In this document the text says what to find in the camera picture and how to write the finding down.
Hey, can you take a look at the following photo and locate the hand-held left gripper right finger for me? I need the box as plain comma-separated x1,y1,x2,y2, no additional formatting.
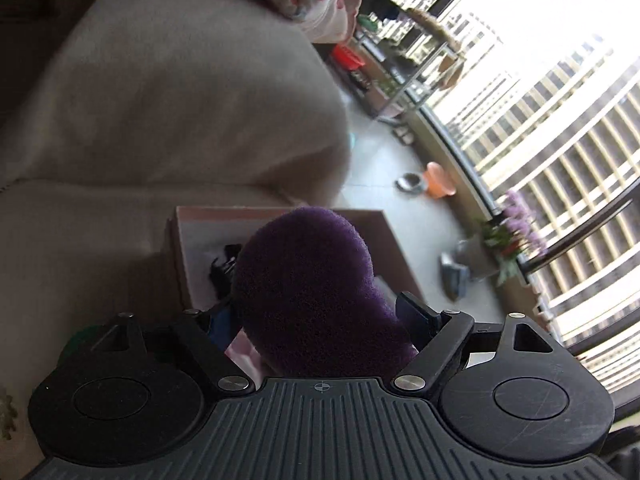
392,292,557,392

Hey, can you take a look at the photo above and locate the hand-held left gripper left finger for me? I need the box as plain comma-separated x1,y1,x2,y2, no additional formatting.
112,309,254,394

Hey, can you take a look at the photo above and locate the purple and pink sponge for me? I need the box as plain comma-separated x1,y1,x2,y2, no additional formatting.
225,208,419,379

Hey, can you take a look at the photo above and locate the pink cardboard box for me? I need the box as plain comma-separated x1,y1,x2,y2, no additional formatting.
162,205,427,313

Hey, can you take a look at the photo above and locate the grey pot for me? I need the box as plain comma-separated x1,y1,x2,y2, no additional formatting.
439,239,487,304

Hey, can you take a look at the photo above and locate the purple flower plant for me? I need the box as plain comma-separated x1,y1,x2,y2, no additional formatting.
479,188,540,287

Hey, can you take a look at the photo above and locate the orange plastic bowl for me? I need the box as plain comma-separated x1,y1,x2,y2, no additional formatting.
422,161,457,199

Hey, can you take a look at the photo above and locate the window railing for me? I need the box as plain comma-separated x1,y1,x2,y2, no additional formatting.
417,35,640,391

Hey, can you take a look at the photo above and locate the beige sofa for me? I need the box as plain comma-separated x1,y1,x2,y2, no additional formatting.
0,0,352,413

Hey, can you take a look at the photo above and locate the metal shelf rack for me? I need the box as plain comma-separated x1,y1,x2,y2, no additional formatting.
350,0,467,122

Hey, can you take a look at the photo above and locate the red basket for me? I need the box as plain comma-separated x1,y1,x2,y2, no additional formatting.
332,43,366,71

